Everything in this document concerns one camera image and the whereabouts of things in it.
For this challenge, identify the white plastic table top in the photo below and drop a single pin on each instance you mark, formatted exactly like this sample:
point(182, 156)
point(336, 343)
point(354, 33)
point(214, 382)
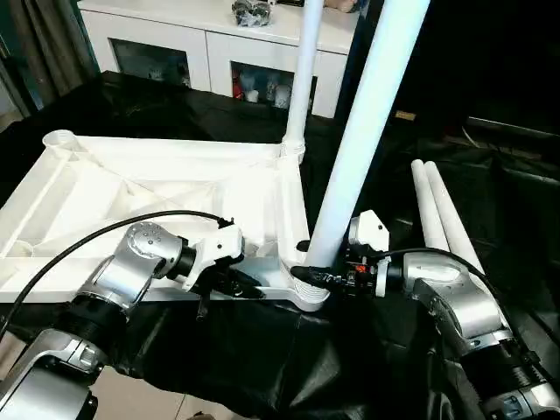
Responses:
point(153, 175)

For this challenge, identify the white plastic table leg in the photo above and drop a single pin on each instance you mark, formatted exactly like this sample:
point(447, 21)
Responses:
point(367, 131)
point(431, 210)
point(455, 219)
point(304, 79)

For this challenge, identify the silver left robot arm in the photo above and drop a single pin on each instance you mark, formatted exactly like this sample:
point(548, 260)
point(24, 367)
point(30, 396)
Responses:
point(122, 271)

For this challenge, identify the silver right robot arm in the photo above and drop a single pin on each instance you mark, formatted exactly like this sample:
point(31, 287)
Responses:
point(455, 289)

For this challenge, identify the black plastic mat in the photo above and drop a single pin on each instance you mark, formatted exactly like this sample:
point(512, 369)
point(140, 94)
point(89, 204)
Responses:
point(284, 350)

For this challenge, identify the blue upright panel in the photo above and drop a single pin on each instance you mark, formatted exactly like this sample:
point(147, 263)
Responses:
point(350, 87)

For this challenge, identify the black long bar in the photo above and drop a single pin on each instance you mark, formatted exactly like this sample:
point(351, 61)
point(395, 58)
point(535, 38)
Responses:
point(512, 124)

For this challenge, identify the black case with yellow label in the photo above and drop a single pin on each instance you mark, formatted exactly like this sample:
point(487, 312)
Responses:
point(429, 65)

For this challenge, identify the dark crumpled bag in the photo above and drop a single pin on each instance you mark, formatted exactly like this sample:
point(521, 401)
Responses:
point(253, 12)

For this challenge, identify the white cabinet with glass doors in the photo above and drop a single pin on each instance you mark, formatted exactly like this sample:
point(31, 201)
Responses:
point(175, 35)

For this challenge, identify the grey curtain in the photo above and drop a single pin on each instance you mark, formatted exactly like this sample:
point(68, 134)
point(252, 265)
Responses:
point(39, 52)

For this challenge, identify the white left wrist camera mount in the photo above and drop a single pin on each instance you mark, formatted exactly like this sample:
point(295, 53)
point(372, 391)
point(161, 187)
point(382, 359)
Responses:
point(219, 249)

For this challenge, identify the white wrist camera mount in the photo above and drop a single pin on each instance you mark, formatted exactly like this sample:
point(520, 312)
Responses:
point(369, 232)
point(219, 249)

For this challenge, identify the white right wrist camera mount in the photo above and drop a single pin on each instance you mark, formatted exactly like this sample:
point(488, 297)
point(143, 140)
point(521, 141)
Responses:
point(369, 232)

